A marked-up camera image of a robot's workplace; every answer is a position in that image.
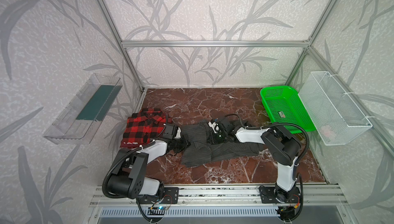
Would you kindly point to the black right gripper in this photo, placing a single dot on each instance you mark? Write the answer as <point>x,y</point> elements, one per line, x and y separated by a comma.
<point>217,134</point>

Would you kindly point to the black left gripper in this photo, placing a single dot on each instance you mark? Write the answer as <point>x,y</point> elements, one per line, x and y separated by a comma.
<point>180,144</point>

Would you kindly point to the grey pinstriped long sleeve shirt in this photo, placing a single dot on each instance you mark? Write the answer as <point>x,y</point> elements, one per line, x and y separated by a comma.
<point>202,151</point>

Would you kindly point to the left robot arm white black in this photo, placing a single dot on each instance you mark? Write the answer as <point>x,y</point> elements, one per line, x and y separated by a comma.
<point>126,177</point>

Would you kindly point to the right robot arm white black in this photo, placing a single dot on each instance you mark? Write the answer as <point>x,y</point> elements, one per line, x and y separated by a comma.
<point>282,145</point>

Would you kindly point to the red black plaid folded shirt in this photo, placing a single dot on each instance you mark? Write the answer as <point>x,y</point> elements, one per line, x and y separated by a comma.
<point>141,127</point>

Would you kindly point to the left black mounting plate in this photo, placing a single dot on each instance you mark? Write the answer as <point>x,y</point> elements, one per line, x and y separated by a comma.
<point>169,195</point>

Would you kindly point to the black mounting plate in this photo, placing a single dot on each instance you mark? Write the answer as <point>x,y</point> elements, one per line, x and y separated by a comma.
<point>277,195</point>
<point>169,195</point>

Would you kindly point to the green plastic basket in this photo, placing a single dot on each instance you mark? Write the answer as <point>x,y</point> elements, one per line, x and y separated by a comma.
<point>283,105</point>

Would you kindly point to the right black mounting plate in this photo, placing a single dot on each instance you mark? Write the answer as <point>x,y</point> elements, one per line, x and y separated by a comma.
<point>277,195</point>

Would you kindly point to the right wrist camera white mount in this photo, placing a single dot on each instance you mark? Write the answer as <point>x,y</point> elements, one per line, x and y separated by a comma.
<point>215,126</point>

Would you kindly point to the clear plastic wall tray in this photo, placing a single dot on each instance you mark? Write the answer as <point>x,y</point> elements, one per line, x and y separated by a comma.
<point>80,120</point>

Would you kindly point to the aluminium horizontal frame bar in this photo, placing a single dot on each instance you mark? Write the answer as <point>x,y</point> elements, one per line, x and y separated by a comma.
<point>212,43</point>

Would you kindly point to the white wire mesh basket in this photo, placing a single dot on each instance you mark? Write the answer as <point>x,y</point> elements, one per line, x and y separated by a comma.
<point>336,116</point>

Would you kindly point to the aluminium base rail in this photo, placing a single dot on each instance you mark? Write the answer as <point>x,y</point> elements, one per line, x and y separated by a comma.
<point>210,195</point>

